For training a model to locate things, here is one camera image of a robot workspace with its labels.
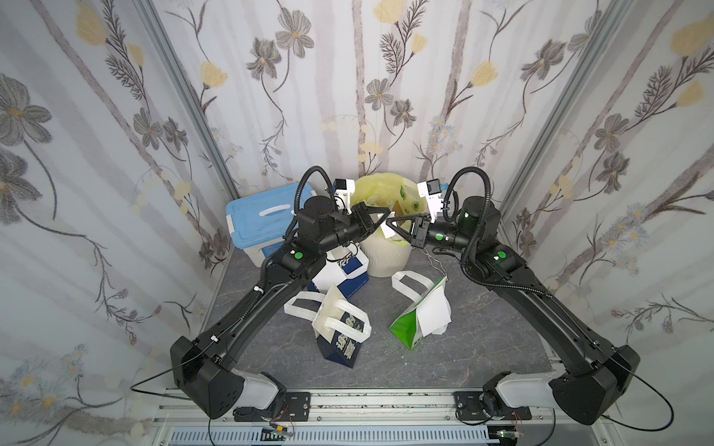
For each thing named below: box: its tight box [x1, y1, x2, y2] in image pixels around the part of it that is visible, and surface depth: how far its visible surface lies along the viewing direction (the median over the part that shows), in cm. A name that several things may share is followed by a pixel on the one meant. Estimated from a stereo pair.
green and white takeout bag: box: [388, 271, 453, 351], surface depth 72 cm
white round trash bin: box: [358, 233, 412, 278], surface depth 90 cm
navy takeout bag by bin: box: [306, 241, 370, 300], surface depth 85 cm
